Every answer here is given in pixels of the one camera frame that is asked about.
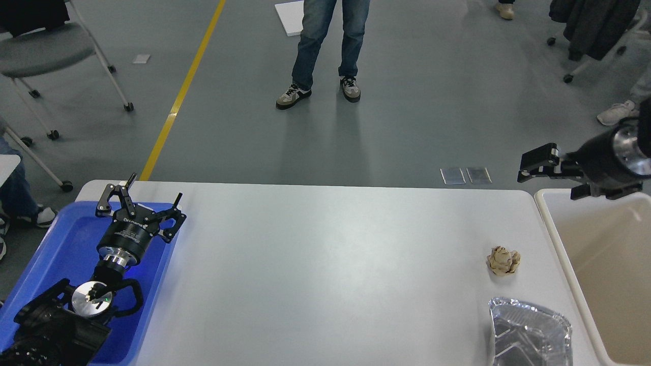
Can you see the left floor plate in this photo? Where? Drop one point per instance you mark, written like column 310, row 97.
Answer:
column 452, row 176

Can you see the white chair frame left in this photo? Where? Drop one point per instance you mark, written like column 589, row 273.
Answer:
column 64, row 185

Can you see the crumpled brown paper ball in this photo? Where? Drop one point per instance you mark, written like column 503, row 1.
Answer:
column 502, row 262

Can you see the person in grey trousers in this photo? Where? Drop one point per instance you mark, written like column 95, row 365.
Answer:
column 631, row 107

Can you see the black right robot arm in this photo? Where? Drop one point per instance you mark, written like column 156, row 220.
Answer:
column 613, row 164

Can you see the grey office chair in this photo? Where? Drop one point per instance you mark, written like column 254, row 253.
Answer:
column 43, row 51

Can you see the right floor plate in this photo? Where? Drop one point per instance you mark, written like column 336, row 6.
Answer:
column 479, row 175

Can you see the small paper on floor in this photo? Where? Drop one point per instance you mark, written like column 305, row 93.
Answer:
column 141, row 59

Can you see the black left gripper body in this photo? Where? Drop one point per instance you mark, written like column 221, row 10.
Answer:
column 126, row 239

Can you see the floor plate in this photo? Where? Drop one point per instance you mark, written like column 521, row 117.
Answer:
column 452, row 176
column 479, row 175

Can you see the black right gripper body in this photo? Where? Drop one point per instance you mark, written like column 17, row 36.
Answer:
column 617, row 161

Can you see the blue plastic tray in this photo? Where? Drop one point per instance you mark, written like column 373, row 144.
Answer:
column 69, row 251

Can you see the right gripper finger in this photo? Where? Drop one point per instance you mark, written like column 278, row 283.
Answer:
column 540, row 162
column 585, row 190

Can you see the person in white shirt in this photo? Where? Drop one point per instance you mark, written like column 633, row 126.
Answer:
column 317, row 17

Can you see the seated person at left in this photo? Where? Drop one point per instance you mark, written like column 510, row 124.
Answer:
column 18, row 203

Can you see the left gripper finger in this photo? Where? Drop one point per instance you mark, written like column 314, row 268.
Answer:
column 157, row 218
column 103, row 208

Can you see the chair with dark jacket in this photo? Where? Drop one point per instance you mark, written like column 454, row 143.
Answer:
column 595, row 30

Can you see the aluminium foil tray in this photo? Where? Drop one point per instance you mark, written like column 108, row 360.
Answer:
column 524, row 333

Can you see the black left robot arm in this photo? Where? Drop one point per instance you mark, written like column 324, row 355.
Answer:
column 88, row 293

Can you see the person in dark trousers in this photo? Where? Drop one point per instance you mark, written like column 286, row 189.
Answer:
column 505, row 9

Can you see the white board on floor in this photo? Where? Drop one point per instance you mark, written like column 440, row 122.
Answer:
column 291, row 16

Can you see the beige plastic bin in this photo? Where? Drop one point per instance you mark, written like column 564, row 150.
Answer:
column 604, row 249

